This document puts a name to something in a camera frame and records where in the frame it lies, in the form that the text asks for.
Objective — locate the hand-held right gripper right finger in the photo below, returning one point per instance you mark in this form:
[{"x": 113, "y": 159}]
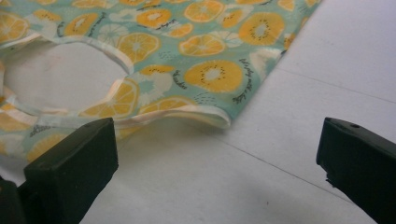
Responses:
[{"x": 361, "y": 161}]

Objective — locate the white table cover board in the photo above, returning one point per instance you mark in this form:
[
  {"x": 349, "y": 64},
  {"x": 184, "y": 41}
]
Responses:
[{"x": 264, "y": 186}]

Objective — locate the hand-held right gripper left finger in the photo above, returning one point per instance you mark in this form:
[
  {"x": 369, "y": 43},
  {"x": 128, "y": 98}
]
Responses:
[{"x": 71, "y": 168}]

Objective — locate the fruit print fabric tote bag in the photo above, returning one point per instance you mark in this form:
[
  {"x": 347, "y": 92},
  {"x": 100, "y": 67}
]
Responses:
[{"x": 199, "y": 46}]

